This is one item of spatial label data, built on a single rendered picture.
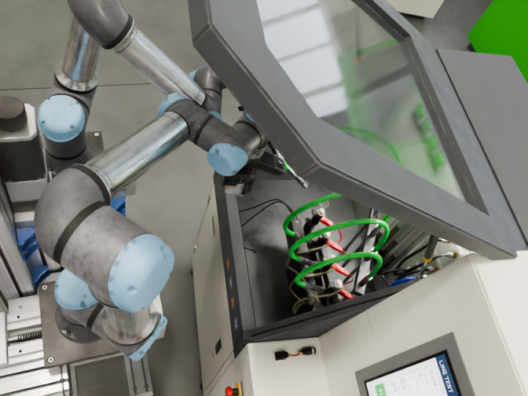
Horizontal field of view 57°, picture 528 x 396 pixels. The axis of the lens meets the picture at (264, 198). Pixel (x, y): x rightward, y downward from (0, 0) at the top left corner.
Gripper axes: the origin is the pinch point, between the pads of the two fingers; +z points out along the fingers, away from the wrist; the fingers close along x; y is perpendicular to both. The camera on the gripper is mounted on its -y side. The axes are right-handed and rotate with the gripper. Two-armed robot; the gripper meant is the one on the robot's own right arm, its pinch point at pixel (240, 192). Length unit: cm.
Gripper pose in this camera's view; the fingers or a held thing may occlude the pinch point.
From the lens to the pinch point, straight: 135.8
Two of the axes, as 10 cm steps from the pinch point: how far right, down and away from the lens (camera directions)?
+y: -9.6, 0.0, -2.8
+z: -2.4, 5.2, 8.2
